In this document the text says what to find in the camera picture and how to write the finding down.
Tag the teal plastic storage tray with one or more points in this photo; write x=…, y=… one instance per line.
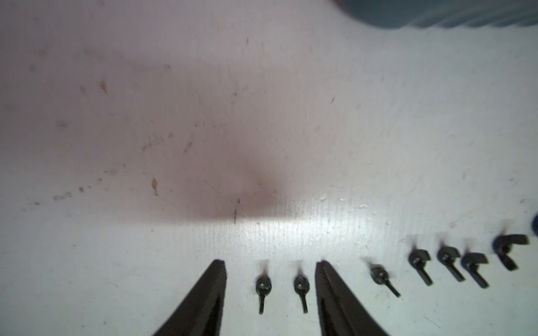
x=447, y=14

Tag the wing nut in tray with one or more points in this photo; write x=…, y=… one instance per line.
x=418, y=259

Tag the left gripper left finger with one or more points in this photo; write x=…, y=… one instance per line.
x=201, y=311

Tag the eleventh black wing nut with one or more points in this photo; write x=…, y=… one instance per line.
x=447, y=256

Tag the twelfth black wing nut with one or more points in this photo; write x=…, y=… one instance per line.
x=381, y=277

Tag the fourteenth black wing nut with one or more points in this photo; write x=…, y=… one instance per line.
x=263, y=288

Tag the thirteenth black wing nut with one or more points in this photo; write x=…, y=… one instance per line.
x=302, y=288

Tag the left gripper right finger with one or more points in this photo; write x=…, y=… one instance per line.
x=340, y=312

